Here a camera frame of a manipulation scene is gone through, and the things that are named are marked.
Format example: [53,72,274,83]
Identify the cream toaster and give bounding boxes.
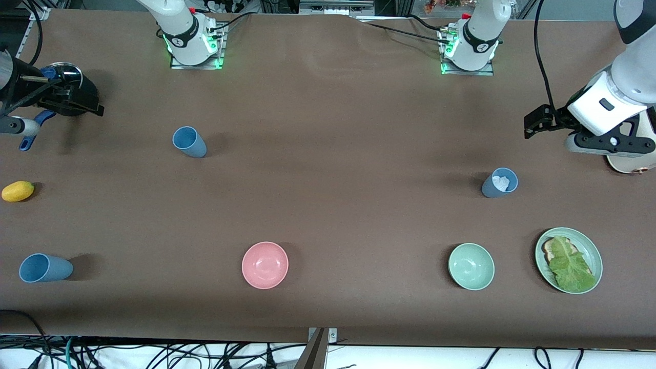
[605,110,656,175]

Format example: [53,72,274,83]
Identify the mint green bowl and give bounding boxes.
[448,242,496,291]

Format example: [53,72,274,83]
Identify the white power strip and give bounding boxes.
[202,0,259,15]

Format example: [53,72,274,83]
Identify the blue plastic cup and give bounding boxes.
[172,126,208,158]
[19,253,74,283]
[481,168,519,198]

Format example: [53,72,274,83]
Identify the pink bowl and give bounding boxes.
[241,241,289,290]

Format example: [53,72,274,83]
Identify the grey metal box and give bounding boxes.
[299,0,376,17]

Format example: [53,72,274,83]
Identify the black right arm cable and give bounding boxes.
[20,0,48,65]

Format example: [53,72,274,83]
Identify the metal table clamp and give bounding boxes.
[307,328,338,345]

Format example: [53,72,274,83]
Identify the mint green plate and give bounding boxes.
[535,227,603,294]

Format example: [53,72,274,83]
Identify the toast bread slice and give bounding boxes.
[543,237,592,277]

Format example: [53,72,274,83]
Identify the yellow lemon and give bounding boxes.
[1,180,35,202]

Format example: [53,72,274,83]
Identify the black pot blue handle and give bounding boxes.
[19,77,99,152]

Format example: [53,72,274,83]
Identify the aluminium frame extrusion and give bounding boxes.
[18,6,52,56]

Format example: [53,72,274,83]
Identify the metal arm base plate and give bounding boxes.
[170,23,226,70]
[440,26,495,76]

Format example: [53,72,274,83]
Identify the green lettuce leaf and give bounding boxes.
[548,236,598,293]

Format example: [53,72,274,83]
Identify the grey metal bar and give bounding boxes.
[292,328,329,369]

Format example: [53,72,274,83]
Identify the glass lid blue knob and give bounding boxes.
[44,63,84,89]

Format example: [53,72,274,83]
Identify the black base cable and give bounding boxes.
[407,14,444,30]
[359,20,452,46]
[208,11,252,34]

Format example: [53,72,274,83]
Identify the black looped cable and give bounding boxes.
[0,309,49,354]

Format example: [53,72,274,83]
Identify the black cable tangle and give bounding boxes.
[0,336,308,369]

